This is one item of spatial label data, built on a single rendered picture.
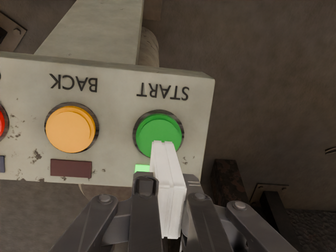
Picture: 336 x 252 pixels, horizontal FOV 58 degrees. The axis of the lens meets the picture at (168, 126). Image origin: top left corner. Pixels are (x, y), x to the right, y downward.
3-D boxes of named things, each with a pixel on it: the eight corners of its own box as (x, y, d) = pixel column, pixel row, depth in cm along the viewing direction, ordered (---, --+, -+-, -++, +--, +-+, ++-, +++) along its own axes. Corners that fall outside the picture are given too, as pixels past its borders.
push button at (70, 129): (96, 148, 28) (92, 155, 26) (50, 145, 27) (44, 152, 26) (97, 105, 27) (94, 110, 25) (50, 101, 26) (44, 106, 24)
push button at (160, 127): (177, 154, 28) (179, 161, 27) (134, 151, 28) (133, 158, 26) (182, 113, 27) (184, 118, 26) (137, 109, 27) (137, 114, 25)
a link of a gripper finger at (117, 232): (154, 249, 14) (86, 246, 13) (151, 193, 18) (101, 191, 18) (157, 219, 13) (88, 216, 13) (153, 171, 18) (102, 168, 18)
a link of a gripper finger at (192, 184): (189, 220, 13) (254, 223, 14) (177, 172, 18) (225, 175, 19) (185, 249, 14) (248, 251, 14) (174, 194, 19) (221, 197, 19)
